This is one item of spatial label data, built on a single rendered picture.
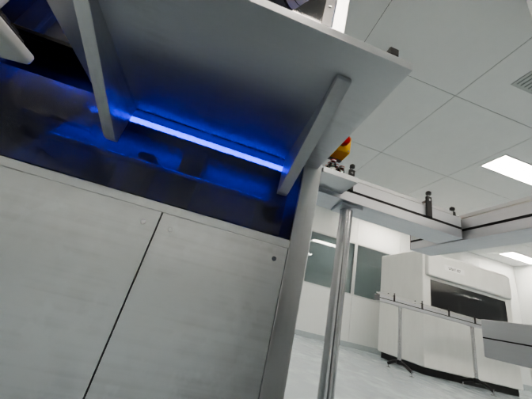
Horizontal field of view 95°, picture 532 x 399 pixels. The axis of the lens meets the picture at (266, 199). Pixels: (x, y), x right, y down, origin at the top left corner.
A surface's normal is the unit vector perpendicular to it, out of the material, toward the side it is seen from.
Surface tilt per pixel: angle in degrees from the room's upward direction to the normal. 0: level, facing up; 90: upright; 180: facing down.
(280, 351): 90
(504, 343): 90
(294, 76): 180
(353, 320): 90
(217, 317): 90
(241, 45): 180
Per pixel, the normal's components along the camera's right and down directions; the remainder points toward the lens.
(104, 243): 0.24, -0.33
